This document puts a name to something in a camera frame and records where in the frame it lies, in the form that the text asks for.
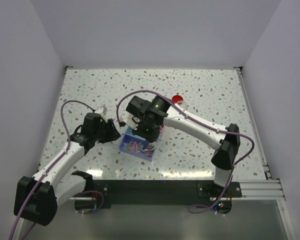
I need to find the red jar lid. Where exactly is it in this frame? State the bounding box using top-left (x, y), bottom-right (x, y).
top-left (172, 94), bottom-right (184, 103)

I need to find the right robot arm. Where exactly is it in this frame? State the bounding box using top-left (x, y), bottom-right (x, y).
top-left (120, 96), bottom-right (241, 197)

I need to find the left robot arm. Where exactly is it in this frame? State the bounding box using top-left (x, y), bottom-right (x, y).
top-left (13, 112), bottom-right (121, 226)

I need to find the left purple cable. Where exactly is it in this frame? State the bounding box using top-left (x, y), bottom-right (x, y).
top-left (8, 100), bottom-right (106, 240)

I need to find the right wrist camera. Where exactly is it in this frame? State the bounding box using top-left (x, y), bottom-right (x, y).
top-left (120, 112), bottom-right (140, 130)

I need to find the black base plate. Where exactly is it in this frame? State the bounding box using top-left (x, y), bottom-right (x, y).
top-left (64, 178), bottom-right (243, 217)

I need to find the purple candy bin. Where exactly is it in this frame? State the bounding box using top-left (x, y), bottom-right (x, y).
top-left (119, 135), bottom-right (156, 162)

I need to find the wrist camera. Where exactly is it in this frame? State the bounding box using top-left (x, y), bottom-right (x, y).
top-left (120, 112), bottom-right (140, 130)
top-left (95, 105), bottom-right (108, 116)

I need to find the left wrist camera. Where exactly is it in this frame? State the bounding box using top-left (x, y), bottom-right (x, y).
top-left (95, 105), bottom-right (108, 116)

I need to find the purple cable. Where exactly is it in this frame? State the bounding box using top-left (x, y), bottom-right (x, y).
top-left (8, 100), bottom-right (106, 240)
top-left (116, 89), bottom-right (256, 215)

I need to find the clear plastic jar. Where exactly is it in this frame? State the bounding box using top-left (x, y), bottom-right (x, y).
top-left (177, 100), bottom-right (189, 110)

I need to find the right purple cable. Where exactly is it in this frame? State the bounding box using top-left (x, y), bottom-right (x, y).
top-left (116, 89), bottom-right (256, 215)

